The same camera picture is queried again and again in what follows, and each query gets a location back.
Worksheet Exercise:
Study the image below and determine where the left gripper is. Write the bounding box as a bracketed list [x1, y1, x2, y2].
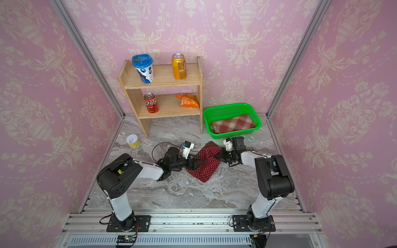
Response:
[170, 153, 205, 172]

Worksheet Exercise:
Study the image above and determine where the red polka dot skirt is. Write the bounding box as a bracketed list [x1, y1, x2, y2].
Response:
[186, 142, 221, 183]

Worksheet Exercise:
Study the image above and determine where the green plastic basket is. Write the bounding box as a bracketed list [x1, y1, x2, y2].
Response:
[203, 103, 262, 139]

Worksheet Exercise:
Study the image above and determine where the red plaid skirt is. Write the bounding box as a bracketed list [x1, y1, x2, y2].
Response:
[210, 114, 255, 134]

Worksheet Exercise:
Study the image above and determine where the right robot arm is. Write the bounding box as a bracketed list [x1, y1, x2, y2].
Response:
[216, 136, 295, 233]

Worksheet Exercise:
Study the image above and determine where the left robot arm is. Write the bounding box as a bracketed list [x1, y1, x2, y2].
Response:
[97, 147, 205, 232]

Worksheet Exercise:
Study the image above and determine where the wooden two-tier shelf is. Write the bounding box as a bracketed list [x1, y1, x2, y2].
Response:
[117, 57, 204, 138]

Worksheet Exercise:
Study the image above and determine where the orange snack bag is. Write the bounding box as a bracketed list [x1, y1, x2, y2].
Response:
[176, 94, 200, 109]

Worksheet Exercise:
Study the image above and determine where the small yellow tin can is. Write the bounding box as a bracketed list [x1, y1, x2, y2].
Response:
[126, 134, 141, 149]

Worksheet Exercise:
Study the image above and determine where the red cola can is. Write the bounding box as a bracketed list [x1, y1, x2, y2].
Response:
[144, 93, 159, 114]

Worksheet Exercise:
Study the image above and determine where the black connector box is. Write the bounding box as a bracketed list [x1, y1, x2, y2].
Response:
[250, 235, 267, 248]

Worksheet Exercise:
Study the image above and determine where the small black circuit board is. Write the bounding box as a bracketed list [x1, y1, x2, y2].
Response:
[116, 235, 137, 248]

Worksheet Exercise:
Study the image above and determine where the orange soda can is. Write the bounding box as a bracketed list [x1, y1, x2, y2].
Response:
[172, 53, 187, 80]

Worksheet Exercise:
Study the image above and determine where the blue lidded cup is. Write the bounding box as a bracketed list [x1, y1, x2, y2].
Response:
[131, 54, 154, 84]

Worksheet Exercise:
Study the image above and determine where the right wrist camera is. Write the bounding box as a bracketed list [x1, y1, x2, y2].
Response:
[223, 138, 234, 152]

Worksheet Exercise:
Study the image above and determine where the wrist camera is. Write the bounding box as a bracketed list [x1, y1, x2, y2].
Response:
[182, 141, 194, 159]
[223, 138, 234, 152]

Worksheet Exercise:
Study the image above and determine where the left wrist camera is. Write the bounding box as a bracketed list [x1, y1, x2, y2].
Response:
[182, 141, 194, 159]

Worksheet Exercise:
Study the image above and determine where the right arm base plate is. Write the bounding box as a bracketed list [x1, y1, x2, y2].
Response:
[231, 215, 276, 232]

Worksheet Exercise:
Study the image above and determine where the aluminium front rail frame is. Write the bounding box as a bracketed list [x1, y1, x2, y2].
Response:
[56, 209, 326, 248]

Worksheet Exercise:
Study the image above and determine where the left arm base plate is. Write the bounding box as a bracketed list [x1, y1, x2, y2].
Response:
[106, 215, 151, 233]

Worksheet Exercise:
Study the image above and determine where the right aluminium corner post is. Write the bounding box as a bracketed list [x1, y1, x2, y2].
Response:
[267, 0, 331, 119]

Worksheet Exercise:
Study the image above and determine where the aluminium corner post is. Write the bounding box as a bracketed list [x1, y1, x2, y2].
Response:
[50, 0, 125, 119]
[267, 0, 331, 119]

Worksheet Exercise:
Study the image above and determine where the left aluminium corner post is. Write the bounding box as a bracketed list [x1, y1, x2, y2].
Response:
[50, 0, 125, 119]

